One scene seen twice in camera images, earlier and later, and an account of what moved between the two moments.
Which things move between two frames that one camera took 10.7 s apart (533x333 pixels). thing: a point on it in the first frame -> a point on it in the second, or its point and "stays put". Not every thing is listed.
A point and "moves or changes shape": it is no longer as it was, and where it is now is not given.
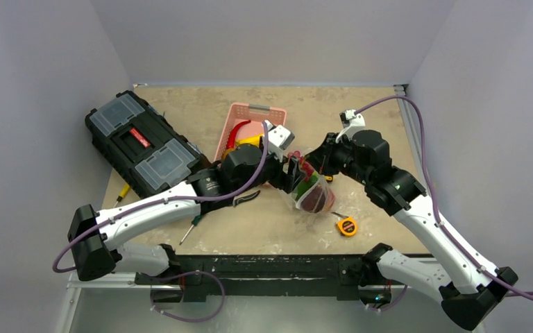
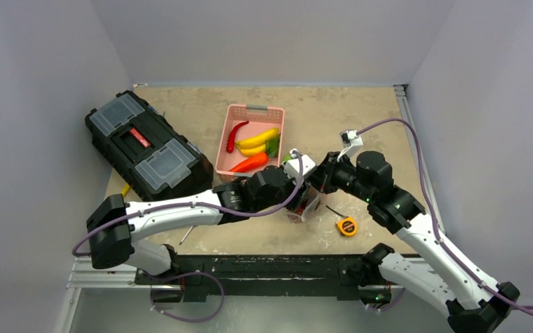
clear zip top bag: x=312 y=193 moves or changes shape
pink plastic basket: x=256 y=114 stays put
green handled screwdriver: x=196 y=221 stays put
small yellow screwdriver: x=123 y=193 stays put
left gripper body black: x=274 y=175 -> x=294 y=200
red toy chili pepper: x=231 y=143 stays put
